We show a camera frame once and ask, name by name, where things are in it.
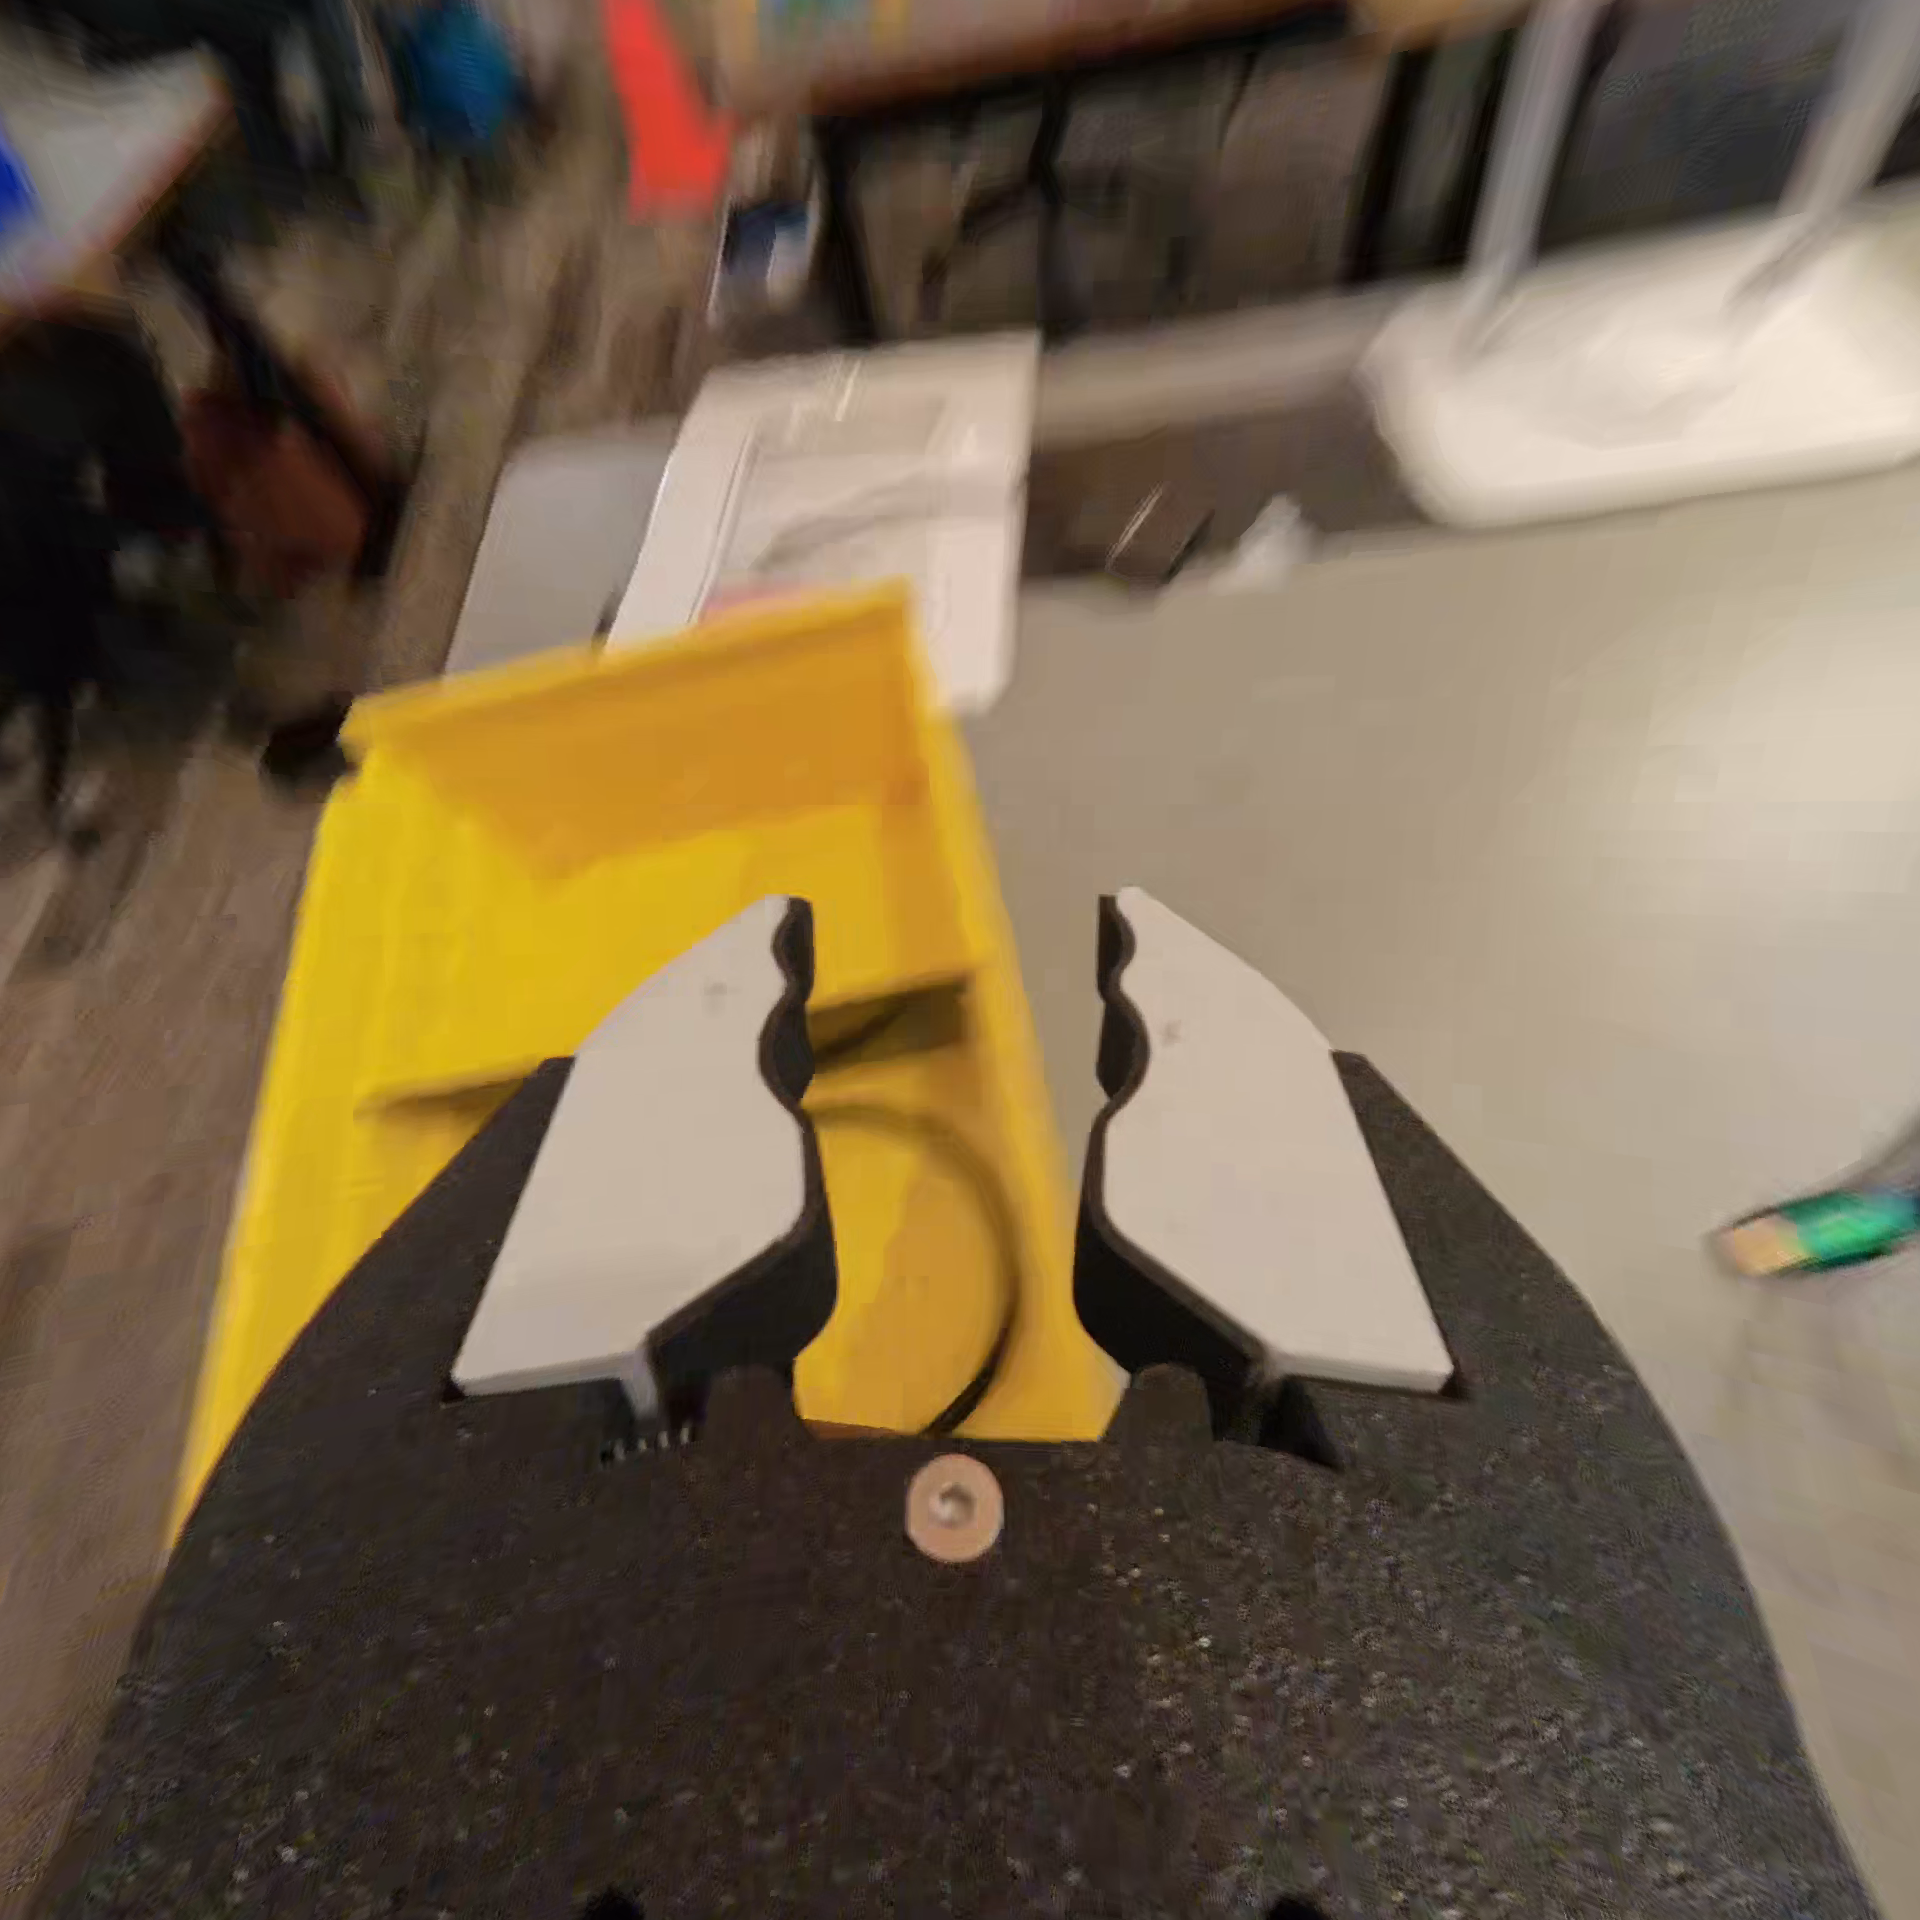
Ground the green plug braided cable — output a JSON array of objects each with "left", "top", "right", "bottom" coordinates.
[{"left": 1710, "top": 1184, "right": 1920, "bottom": 1281}]

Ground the thin black cable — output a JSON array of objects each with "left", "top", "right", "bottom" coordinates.
[{"left": 803, "top": 1007, "right": 1025, "bottom": 1433}]

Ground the orange cone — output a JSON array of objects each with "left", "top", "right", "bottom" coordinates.
[{"left": 599, "top": 0, "right": 737, "bottom": 221}]

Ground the yellow plastic bin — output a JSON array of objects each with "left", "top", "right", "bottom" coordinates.
[{"left": 165, "top": 576, "right": 1129, "bottom": 1569}]

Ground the white flat box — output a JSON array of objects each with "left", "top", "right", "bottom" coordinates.
[{"left": 615, "top": 336, "right": 1045, "bottom": 714}]

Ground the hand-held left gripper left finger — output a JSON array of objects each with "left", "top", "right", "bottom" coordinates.
[{"left": 450, "top": 895, "right": 841, "bottom": 1432}]

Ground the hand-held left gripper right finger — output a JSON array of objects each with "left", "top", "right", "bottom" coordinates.
[{"left": 1075, "top": 886, "right": 1457, "bottom": 1413}]

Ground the blue bag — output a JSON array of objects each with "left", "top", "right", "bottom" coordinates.
[{"left": 398, "top": 0, "right": 519, "bottom": 153}]

